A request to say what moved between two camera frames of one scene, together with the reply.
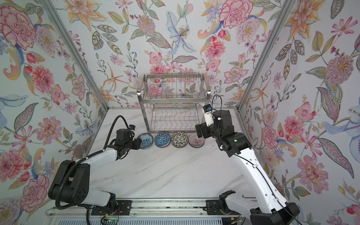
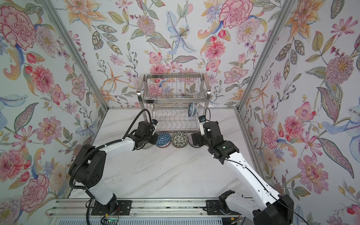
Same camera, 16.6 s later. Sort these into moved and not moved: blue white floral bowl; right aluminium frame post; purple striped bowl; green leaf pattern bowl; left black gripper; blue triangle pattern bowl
Moved: blue white floral bowl; left black gripper
Not moved: blue triangle pattern bowl; green leaf pattern bowl; purple striped bowl; right aluminium frame post
